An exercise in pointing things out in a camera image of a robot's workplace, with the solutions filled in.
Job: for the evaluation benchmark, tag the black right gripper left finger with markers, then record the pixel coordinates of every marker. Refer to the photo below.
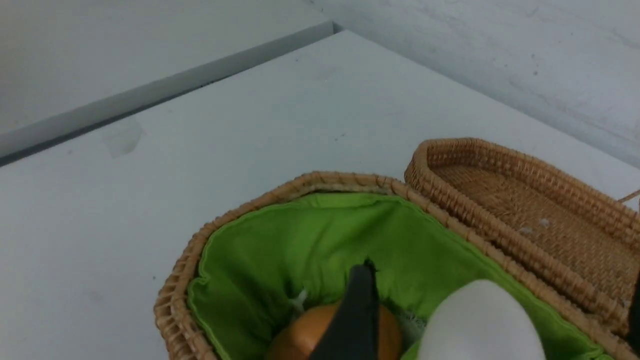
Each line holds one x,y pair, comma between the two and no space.
353,332

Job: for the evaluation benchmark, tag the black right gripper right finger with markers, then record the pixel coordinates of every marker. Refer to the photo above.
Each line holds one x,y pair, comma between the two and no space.
633,335

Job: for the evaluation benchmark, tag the orange-brown toy potato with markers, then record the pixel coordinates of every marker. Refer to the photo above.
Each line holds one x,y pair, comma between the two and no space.
301,337

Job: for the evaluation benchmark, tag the white toy radish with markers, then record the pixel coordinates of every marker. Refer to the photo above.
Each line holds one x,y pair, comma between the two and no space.
480,321

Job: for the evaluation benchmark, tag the woven rattan basket lid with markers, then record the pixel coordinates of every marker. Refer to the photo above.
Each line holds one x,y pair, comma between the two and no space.
578,240

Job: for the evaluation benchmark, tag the green fabric basket liner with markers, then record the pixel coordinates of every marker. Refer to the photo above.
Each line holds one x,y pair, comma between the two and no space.
252,268

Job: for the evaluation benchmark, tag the woven rattan basket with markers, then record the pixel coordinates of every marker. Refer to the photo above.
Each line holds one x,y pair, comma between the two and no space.
186,340

